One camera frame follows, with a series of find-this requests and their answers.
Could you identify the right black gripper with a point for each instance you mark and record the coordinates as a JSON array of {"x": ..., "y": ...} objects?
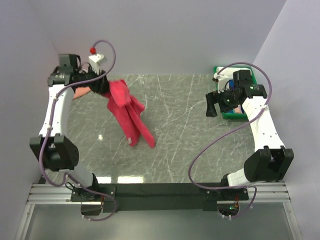
[{"x": 214, "y": 97}]

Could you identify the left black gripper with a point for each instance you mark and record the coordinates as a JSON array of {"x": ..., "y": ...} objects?
[{"x": 101, "y": 85}]

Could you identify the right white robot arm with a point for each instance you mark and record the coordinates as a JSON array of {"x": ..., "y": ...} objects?
[{"x": 236, "y": 87}]

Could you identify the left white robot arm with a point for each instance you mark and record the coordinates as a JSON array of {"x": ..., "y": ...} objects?
[{"x": 57, "y": 155}]

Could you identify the green plastic bin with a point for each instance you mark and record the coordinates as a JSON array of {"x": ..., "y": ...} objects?
[{"x": 230, "y": 115}]

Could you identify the salmon orange towel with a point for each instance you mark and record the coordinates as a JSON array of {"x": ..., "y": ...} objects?
[{"x": 80, "y": 92}]

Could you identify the pink white rolled towel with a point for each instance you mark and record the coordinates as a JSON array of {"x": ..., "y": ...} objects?
[{"x": 238, "y": 110}]

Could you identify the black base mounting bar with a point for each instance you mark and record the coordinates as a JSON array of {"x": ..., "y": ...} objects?
[{"x": 153, "y": 197}]

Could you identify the aluminium rail frame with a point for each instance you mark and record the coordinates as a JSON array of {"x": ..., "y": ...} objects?
[{"x": 268, "y": 214}]

